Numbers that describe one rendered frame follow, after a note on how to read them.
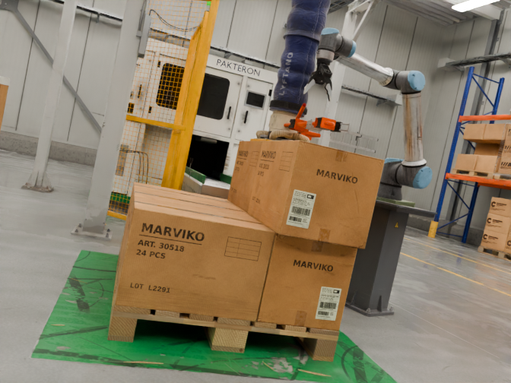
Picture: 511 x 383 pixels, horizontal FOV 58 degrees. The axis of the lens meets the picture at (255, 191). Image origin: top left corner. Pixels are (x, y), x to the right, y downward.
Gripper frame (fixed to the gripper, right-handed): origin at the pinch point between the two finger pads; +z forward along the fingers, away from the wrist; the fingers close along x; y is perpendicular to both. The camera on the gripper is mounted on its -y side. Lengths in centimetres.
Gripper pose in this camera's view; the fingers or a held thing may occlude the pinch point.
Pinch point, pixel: (317, 98)
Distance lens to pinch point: 251.1
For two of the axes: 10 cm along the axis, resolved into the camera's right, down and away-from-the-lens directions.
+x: -9.4, -1.9, -2.8
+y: -2.6, -1.1, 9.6
